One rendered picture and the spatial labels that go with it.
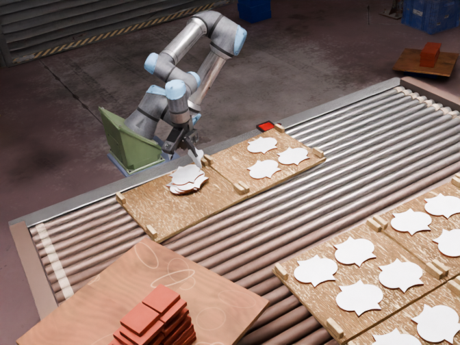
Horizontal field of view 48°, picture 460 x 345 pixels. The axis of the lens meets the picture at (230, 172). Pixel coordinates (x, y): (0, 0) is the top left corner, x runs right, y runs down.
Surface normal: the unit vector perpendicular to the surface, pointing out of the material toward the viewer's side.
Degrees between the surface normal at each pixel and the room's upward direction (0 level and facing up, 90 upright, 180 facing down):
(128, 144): 90
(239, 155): 0
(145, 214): 0
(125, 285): 0
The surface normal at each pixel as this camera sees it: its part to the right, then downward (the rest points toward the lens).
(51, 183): -0.09, -0.82
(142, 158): 0.53, 0.44
